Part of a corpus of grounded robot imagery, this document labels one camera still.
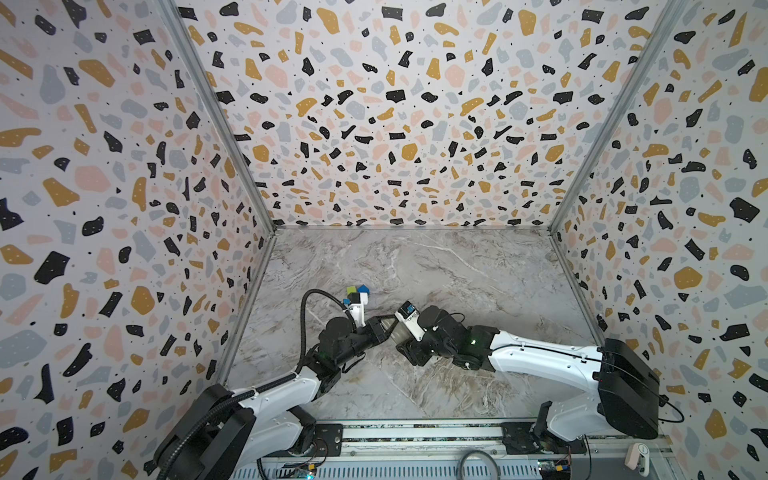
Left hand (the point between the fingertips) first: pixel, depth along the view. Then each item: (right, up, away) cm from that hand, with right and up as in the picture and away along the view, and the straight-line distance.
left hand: (401, 317), depth 77 cm
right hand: (0, -5, +2) cm, 6 cm away
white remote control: (0, -4, +1) cm, 4 cm away
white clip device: (+56, -32, -6) cm, 65 cm away
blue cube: (-13, +4, +24) cm, 28 cm away
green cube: (-17, +4, +24) cm, 30 cm away
